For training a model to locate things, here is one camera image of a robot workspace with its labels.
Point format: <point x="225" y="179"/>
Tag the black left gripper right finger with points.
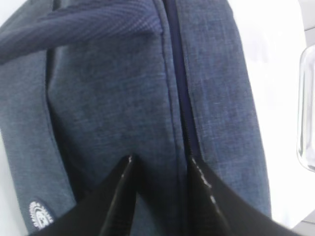
<point x="215" y="210"/>

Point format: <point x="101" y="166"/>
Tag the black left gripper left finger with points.
<point x="108" y="211"/>

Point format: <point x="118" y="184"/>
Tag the dark blue lunch bag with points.
<point x="84" y="83"/>

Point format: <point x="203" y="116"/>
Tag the glass container green lid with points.
<point x="306" y="110"/>

